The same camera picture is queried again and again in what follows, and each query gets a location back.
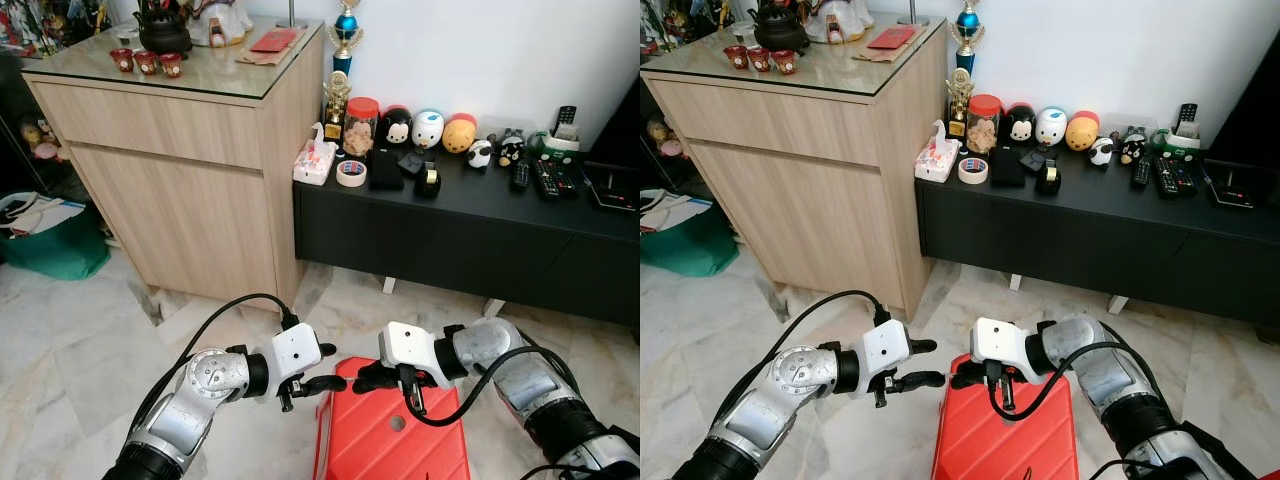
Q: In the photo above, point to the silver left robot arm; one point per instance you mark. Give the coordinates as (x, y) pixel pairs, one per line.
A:
(800, 375)
(215, 378)

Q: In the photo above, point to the brown paper envelope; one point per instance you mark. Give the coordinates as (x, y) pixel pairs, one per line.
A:
(878, 55)
(262, 58)

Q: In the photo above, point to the yellow round plush toy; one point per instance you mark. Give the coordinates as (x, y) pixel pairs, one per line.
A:
(460, 133)
(1082, 130)

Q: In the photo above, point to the small black figure toy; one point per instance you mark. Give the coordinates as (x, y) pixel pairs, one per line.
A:
(511, 148)
(1133, 146)

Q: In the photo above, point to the small gold trophy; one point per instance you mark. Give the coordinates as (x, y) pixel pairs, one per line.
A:
(336, 100)
(959, 97)

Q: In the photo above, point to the black tape dispenser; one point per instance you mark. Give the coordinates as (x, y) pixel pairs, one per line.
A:
(1048, 178)
(428, 181)

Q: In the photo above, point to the pink toy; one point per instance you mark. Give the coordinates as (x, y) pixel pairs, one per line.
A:
(668, 140)
(45, 148)

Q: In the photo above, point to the black teapot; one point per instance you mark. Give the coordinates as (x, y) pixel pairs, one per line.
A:
(162, 35)
(780, 32)

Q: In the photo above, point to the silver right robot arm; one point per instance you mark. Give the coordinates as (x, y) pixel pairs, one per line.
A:
(485, 338)
(1075, 335)

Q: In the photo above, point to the wide black remote control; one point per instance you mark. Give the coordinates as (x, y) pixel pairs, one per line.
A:
(1172, 177)
(548, 180)

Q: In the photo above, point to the green white remote holder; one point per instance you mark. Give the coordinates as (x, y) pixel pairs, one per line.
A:
(1183, 138)
(560, 140)

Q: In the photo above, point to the white ceramic figurine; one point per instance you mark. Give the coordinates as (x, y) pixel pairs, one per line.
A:
(220, 20)
(840, 18)

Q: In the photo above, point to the black low console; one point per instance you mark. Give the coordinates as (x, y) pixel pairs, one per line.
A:
(450, 240)
(1080, 240)

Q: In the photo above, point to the dark display shelf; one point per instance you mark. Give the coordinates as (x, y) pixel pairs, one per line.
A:
(650, 105)
(15, 110)

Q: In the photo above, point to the silver lamp base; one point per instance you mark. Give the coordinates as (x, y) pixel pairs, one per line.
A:
(292, 15)
(912, 12)

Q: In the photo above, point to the black wallet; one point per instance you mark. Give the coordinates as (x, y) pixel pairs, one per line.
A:
(1007, 168)
(385, 172)

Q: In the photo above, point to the masking tape roll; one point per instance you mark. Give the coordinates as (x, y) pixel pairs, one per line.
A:
(973, 170)
(351, 173)

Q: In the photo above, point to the red lid cookie jar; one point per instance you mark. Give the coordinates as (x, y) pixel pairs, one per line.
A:
(984, 122)
(361, 125)

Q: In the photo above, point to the small red cup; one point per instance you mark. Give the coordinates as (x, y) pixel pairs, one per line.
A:
(171, 65)
(146, 62)
(760, 59)
(737, 57)
(122, 60)
(785, 62)

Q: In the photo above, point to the black remote with grey buttons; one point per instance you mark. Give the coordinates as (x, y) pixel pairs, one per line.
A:
(566, 115)
(1188, 113)

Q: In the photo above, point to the green shopping bag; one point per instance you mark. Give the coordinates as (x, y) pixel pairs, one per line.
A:
(55, 255)
(690, 250)

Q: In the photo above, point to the slim black remote control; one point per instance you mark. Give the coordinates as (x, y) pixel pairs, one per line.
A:
(521, 175)
(1141, 172)

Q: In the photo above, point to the small black case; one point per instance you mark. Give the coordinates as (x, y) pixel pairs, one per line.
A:
(1032, 158)
(410, 161)

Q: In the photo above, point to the black mouse plush toy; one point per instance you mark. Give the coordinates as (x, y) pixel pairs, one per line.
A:
(1020, 124)
(396, 127)

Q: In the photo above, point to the black flat box device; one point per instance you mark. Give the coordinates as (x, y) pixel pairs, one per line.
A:
(1230, 185)
(610, 188)

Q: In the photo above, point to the blue gold trophy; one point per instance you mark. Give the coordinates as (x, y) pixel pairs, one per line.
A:
(969, 28)
(346, 35)

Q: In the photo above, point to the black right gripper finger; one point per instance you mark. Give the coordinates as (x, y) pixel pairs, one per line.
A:
(375, 384)
(970, 381)
(975, 368)
(378, 371)

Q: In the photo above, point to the light wooden cabinet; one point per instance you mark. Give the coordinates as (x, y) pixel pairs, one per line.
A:
(790, 180)
(170, 180)

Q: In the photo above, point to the red envelope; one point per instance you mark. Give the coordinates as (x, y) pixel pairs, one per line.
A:
(892, 38)
(274, 40)

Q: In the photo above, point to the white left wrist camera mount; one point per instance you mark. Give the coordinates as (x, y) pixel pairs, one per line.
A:
(297, 350)
(885, 347)

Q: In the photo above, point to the black television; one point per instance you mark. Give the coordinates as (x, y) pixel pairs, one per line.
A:
(1250, 100)

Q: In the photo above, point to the small white panda toy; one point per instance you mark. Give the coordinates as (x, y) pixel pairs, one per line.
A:
(480, 154)
(1102, 151)

